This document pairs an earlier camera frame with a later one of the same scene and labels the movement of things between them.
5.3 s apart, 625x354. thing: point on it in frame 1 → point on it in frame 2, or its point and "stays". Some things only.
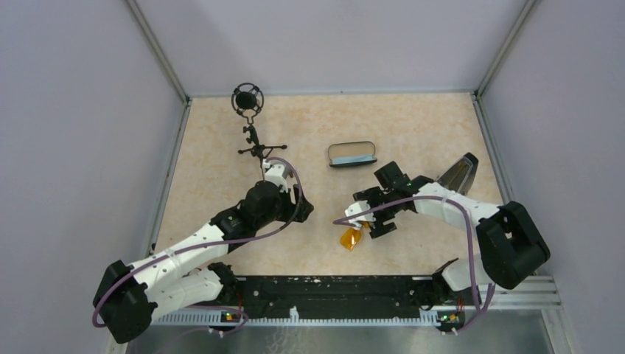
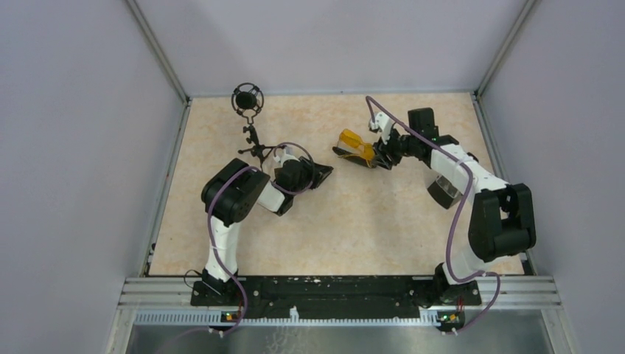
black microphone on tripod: (248, 98) stays
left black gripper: (299, 211) → (320, 172)
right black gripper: (377, 228) → (383, 155)
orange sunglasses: (351, 237) → (353, 139)
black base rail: (336, 297) stays
